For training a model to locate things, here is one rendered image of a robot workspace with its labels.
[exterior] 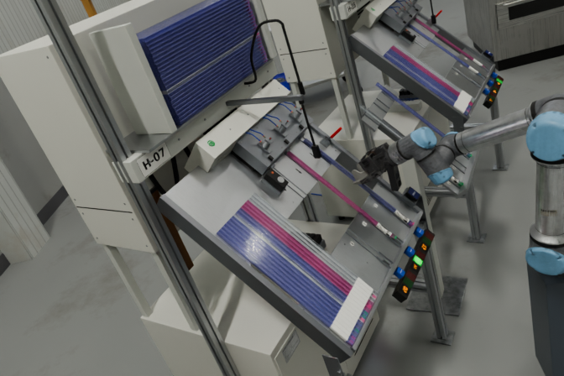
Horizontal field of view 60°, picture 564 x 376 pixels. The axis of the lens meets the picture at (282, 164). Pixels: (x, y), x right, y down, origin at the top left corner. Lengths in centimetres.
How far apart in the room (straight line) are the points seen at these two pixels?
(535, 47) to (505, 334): 317
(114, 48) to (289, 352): 114
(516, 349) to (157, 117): 174
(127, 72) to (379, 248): 99
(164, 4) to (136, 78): 41
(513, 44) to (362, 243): 355
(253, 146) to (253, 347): 68
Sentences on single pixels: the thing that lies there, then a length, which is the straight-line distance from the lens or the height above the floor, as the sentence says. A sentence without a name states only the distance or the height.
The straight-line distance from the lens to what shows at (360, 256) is 168.
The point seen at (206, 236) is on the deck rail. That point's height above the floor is 111.
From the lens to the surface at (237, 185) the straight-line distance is 161.
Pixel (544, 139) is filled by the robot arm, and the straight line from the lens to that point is 145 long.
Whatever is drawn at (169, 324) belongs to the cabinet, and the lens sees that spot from 203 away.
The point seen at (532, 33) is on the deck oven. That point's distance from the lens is 502.
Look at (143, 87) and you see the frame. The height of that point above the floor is 154.
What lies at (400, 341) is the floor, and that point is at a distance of 247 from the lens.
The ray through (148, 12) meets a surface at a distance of 172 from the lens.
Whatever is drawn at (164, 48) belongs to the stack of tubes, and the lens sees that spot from 148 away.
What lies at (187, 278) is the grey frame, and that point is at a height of 93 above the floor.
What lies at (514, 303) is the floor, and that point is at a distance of 258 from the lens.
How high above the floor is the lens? 184
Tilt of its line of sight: 26 degrees down
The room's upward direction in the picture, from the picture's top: 19 degrees counter-clockwise
